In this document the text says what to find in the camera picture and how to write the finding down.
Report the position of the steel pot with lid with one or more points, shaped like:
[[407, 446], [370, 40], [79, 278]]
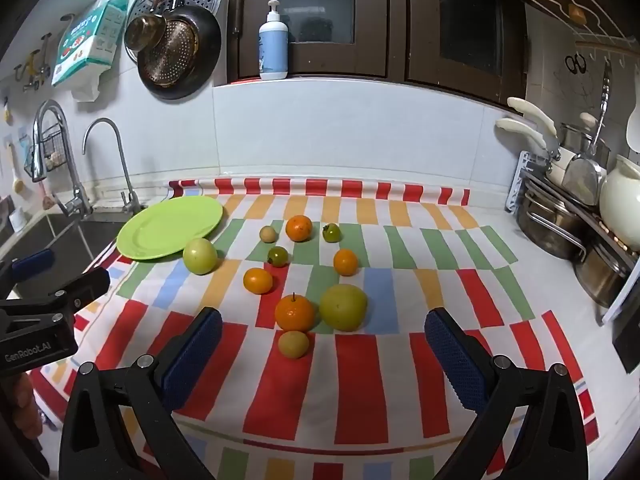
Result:
[[575, 137]]

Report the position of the steel sink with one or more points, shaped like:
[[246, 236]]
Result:
[[60, 240]]

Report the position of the large yellow-green guava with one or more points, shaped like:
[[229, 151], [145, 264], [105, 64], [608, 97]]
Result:
[[343, 307]]

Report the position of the large steel pot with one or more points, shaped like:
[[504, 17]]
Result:
[[545, 222]]

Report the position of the orange with stem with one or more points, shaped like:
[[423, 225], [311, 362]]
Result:
[[295, 313]]

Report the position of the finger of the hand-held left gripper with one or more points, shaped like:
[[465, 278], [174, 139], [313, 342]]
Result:
[[35, 262], [85, 285]]

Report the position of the white dish rack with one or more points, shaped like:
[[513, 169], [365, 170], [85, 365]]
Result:
[[517, 185]]

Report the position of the tissue package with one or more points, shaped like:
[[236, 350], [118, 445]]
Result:
[[87, 40]]

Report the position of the large green guava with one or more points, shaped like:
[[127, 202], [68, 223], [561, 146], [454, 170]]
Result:
[[200, 256]]

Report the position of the gold perforated colander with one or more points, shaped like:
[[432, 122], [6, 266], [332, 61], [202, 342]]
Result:
[[172, 55]]

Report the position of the green tomato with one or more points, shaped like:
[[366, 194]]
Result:
[[277, 256], [331, 232]]

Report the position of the pull-down kitchen faucet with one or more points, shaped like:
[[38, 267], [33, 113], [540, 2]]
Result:
[[62, 160]]

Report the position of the blue white pump bottle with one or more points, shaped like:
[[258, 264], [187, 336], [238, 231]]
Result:
[[273, 45]]

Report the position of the black frying pan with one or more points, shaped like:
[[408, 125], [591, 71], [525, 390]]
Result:
[[205, 55]]

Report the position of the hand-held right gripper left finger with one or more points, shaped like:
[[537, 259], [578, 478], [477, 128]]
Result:
[[192, 355]]

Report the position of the striped colourful tablecloth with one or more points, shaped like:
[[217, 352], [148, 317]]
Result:
[[390, 360]]

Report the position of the thin gooseneck faucet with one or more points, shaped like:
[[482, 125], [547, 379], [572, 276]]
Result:
[[117, 150]]

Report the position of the dark wooden window frame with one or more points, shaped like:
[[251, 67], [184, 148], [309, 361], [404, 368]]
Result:
[[395, 20]]

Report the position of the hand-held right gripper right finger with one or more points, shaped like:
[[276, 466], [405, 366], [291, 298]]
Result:
[[457, 360]]

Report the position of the white kettle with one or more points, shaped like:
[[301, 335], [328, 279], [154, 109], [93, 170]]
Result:
[[620, 200]]

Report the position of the black scissors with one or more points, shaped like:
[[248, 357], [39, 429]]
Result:
[[575, 64]]

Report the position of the person's left hand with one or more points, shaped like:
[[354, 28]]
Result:
[[24, 400]]

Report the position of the small orange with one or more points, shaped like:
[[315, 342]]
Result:
[[258, 280]]

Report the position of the small brownish-green round fruit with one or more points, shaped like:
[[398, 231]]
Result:
[[293, 344]]

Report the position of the small brass pot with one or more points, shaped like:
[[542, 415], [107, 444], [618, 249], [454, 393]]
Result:
[[144, 32]]

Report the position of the small tan fruit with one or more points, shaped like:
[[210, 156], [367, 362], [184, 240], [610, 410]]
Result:
[[268, 234]]

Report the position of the yellow bicycle wall ornament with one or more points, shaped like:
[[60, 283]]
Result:
[[32, 67]]

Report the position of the green plate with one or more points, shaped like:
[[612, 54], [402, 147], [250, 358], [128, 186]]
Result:
[[165, 225]]

